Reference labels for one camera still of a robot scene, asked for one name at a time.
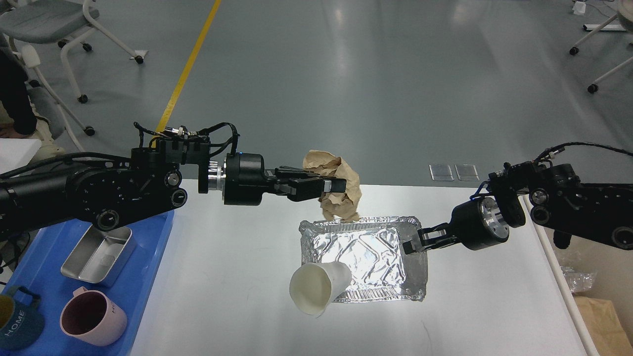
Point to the metal floor plate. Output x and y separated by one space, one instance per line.
467 172
441 172

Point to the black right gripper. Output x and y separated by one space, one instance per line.
477 224

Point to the white side table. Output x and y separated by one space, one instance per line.
15 153

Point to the rectangular metal tin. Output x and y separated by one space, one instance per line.
100 256

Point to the left metal floor plate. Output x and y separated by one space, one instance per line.
441 172

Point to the pink ribbed mug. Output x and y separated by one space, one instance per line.
92 317

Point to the dark blue home mug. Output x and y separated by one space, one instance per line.
20 324

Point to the grey office chair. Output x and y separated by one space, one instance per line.
52 21

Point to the aluminium foil tray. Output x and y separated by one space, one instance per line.
372 248

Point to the crumpled clear plastic wrap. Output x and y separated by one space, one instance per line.
578 281

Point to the right metal floor plate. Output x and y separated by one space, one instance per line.
467 172

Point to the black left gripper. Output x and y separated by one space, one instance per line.
242 180

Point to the blue plastic tray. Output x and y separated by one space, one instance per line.
40 272

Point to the white floor power adapter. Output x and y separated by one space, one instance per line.
579 8

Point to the brown paper ball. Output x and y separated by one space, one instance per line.
345 195

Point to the cream paper cup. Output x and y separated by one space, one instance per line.
314 286

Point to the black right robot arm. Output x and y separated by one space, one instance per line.
598 212

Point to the beige plastic bin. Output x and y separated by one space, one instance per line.
596 285

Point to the seated person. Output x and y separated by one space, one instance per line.
19 117

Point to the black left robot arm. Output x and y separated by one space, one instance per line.
112 191

